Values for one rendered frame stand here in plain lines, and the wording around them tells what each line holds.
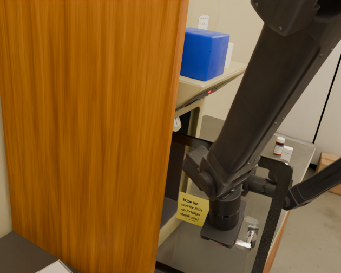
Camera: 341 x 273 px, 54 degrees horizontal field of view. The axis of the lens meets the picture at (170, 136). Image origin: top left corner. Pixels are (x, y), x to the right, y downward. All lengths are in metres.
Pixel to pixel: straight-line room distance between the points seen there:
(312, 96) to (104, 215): 3.21
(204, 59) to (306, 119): 3.24
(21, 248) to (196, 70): 0.73
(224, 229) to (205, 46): 0.36
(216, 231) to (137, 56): 0.36
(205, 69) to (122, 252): 0.47
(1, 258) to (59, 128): 0.44
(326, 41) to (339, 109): 3.54
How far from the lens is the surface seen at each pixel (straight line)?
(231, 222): 0.65
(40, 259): 1.07
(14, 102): 0.93
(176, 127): 0.93
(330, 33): 0.29
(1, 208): 1.16
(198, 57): 0.70
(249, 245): 0.76
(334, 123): 3.86
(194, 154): 0.62
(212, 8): 0.94
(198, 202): 0.79
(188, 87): 0.68
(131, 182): 0.73
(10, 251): 1.12
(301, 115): 3.88
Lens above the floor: 1.68
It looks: 24 degrees down
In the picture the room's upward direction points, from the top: 7 degrees clockwise
